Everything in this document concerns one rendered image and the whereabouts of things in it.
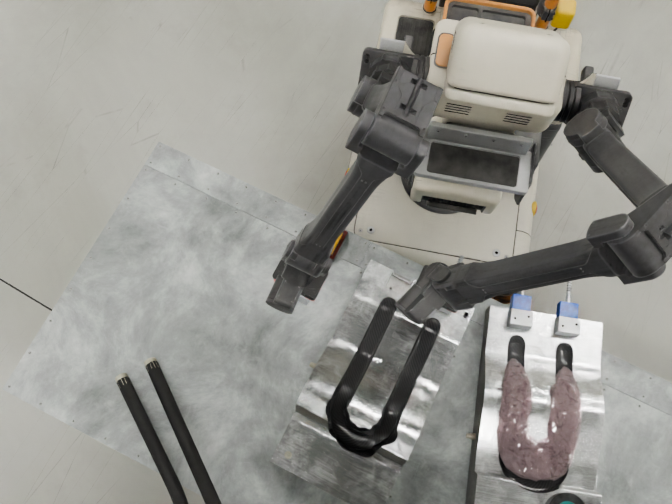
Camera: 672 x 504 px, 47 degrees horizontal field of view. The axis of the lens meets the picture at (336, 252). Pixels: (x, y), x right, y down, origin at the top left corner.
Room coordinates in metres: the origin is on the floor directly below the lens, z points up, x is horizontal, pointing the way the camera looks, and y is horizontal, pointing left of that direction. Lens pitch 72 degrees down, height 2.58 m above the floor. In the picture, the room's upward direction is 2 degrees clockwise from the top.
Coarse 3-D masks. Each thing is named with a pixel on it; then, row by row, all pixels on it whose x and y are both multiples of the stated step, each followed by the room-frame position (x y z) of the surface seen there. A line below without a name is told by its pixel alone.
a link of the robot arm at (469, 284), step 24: (624, 216) 0.43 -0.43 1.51; (600, 240) 0.40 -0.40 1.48; (456, 264) 0.44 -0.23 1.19; (480, 264) 0.43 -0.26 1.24; (504, 264) 0.42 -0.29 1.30; (528, 264) 0.40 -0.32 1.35; (552, 264) 0.39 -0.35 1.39; (576, 264) 0.38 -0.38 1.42; (600, 264) 0.37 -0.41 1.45; (456, 288) 0.39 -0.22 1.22; (480, 288) 0.38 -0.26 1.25; (504, 288) 0.38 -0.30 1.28; (528, 288) 0.37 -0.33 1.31
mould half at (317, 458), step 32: (384, 288) 0.48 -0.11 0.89; (352, 320) 0.40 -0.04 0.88; (448, 320) 0.41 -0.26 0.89; (352, 352) 0.33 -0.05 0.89; (384, 352) 0.33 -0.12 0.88; (448, 352) 0.34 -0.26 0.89; (320, 384) 0.25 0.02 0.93; (384, 384) 0.26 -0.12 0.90; (416, 384) 0.26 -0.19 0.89; (320, 416) 0.18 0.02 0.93; (352, 416) 0.18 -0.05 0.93; (416, 416) 0.19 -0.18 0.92; (288, 448) 0.12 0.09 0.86; (320, 448) 0.12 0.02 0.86; (384, 448) 0.12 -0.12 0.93; (320, 480) 0.06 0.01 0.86; (352, 480) 0.06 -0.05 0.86; (384, 480) 0.06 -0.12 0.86
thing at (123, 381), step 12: (120, 384) 0.25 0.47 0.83; (132, 384) 0.25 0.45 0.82; (132, 396) 0.22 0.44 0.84; (132, 408) 0.19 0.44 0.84; (144, 420) 0.17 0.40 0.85; (144, 432) 0.14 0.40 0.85; (156, 444) 0.12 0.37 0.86; (156, 456) 0.09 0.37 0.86; (168, 468) 0.07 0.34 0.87; (168, 480) 0.04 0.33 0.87
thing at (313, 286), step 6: (282, 264) 0.48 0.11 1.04; (276, 270) 0.46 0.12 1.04; (282, 270) 0.46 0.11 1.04; (276, 276) 0.45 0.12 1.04; (312, 276) 0.45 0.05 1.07; (324, 276) 0.45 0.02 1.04; (312, 282) 0.44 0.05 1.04; (318, 282) 0.44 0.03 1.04; (306, 288) 0.43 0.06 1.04; (312, 288) 0.43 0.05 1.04; (318, 288) 0.43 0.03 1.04; (306, 294) 0.42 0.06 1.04; (312, 294) 0.42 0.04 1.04
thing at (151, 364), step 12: (156, 360) 0.31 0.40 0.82; (156, 372) 0.28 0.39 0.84; (156, 384) 0.25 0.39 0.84; (168, 396) 0.22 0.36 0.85; (168, 408) 0.19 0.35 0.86; (180, 420) 0.17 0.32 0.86; (180, 432) 0.14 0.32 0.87; (180, 444) 0.12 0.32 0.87; (192, 444) 0.12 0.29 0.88; (192, 456) 0.09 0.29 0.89; (192, 468) 0.07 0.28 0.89; (204, 468) 0.07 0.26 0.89; (204, 480) 0.05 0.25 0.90; (204, 492) 0.02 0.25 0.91; (216, 492) 0.02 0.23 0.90
